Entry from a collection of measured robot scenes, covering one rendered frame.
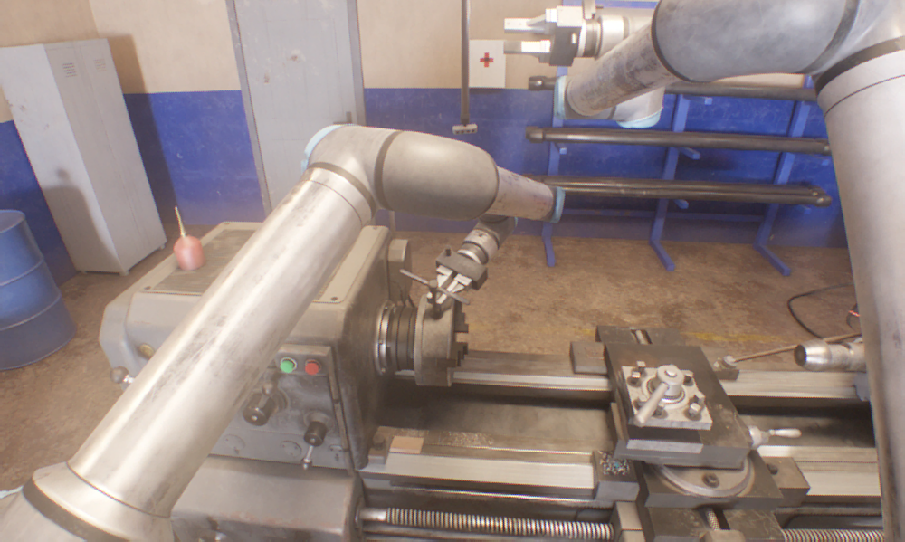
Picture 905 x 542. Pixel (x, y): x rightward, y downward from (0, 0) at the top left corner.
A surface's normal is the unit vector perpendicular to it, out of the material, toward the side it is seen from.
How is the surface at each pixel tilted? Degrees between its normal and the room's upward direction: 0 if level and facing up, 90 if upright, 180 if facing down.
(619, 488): 90
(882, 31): 62
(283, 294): 70
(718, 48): 117
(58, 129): 90
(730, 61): 135
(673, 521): 0
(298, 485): 32
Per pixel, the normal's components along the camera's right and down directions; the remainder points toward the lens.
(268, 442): -0.09, 0.47
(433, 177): 0.22, 0.22
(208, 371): 0.52, -0.27
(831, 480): -0.06, -0.44
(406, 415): 0.00, -0.88
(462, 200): 0.42, 0.59
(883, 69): -0.77, -0.11
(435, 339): -0.07, -0.17
